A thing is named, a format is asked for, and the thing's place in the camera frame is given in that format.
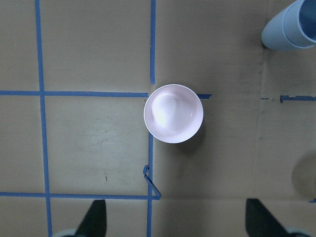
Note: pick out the pink bowl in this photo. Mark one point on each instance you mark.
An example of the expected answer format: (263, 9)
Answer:
(173, 113)

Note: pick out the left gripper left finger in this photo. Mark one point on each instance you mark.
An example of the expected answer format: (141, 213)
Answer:
(94, 223)

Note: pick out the blue cup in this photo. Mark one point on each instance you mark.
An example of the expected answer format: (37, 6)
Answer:
(300, 23)
(273, 36)

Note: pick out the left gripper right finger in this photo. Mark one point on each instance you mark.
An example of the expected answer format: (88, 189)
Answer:
(259, 222)

